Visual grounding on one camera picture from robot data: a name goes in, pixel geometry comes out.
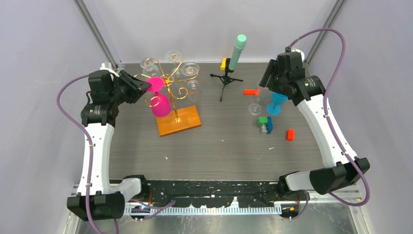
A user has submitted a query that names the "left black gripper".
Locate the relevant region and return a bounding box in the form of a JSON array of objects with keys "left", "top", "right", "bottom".
[{"left": 109, "top": 71, "right": 151, "bottom": 105}]

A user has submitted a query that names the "pink plastic wine glass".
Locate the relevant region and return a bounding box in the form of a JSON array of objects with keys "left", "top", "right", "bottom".
[{"left": 147, "top": 77, "right": 171, "bottom": 117}]

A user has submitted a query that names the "blue plastic wine glass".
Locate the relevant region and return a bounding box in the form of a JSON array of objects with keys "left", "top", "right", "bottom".
[{"left": 266, "top": 92, "right": 288, "bottom": 116}]

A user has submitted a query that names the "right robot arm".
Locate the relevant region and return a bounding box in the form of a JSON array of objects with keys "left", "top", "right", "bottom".
[{"left": 112, "top": 52, "right": 370, "bottom": 200}]

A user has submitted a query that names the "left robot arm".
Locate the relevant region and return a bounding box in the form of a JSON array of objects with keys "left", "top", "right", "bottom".
[{"left": 67, "top": 69, "right": 151, "bottom": 221}]

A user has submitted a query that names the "orange wooden rack base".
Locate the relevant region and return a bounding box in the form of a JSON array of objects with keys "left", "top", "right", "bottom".
[{"left": 156, "top": 105, "right": 202, "bottom": 137}]

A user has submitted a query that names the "orange flat block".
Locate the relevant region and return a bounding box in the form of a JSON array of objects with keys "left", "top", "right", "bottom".
[{"left": 244, "top": 89, "right": 260, "bottom": 96}]

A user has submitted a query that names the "mint green microphone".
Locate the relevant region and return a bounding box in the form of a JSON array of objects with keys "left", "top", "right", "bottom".
[{"left": 228, "top": 34, "right": 247, "bottom": 72}]

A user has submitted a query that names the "yellow small block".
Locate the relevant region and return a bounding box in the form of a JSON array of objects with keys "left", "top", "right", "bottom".
[{"left": 220, "top": 58, "right": 227, "bottom": 71}]

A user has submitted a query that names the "stacked lego brick block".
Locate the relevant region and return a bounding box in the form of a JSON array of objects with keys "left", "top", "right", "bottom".
[{"left": 257, "top": 117, "right": 273, "bottom": 135}]

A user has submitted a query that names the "red small block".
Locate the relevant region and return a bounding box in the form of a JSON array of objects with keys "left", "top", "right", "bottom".
[{"left": 286, "top": 129, "right": 295, "bottom": 141}]

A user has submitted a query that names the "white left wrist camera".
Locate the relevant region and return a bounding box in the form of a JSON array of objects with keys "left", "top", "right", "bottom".
[{"left": 99, "top": 62, "right": 120, "bottom": 77}]

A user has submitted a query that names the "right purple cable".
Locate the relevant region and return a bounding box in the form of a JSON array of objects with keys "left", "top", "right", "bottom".
[{"left": 283, "top": 27, "right": 371, "bottom": 207}]

